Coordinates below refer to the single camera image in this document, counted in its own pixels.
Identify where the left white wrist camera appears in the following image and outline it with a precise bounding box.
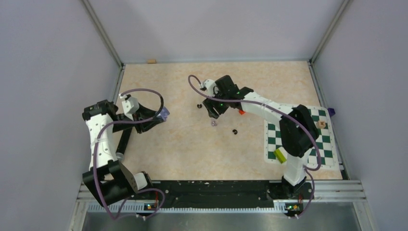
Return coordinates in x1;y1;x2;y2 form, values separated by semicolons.
119;94;140;121

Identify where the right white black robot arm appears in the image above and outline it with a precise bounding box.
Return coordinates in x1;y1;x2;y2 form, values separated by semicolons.
200;75;319;198

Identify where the wooden letter cube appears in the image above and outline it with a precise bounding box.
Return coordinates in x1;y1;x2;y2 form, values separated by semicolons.
316;120;327;129

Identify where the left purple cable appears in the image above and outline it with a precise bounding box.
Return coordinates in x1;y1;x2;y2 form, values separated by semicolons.
92;89;166;220

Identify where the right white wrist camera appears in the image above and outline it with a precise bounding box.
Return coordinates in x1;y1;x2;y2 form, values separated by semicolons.
200;79;219;97

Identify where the purple cable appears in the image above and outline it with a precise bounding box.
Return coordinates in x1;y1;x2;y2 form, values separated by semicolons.
188;75;322;219
92;89;166;220

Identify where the purple grey earbud charging case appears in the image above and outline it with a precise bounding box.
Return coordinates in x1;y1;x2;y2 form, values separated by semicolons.
158;107;170;122

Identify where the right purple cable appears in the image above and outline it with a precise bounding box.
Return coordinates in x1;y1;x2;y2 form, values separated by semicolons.
188;75;322;219

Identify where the lime green white brick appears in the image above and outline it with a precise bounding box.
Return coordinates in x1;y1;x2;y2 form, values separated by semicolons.
273;147;288;164

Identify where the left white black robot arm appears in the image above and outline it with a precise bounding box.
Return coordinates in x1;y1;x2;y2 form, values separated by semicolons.
82;97;169;206

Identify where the green white chessboard mat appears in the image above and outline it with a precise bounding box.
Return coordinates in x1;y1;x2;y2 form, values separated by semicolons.
264;106;339;170

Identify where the small wooden block at wall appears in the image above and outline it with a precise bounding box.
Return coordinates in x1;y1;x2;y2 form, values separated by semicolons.
146;59;157;64

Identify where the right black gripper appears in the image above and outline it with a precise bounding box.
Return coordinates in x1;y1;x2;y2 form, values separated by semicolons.
203;88;230;119

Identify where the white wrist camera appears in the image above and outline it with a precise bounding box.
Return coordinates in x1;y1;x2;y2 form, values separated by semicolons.
119;94;140;121
200;79;219;97

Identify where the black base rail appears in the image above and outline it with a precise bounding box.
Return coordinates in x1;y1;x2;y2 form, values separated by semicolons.
153;180;292;209

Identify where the purple object beside table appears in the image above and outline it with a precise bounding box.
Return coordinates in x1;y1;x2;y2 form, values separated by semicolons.
327;108;336;117

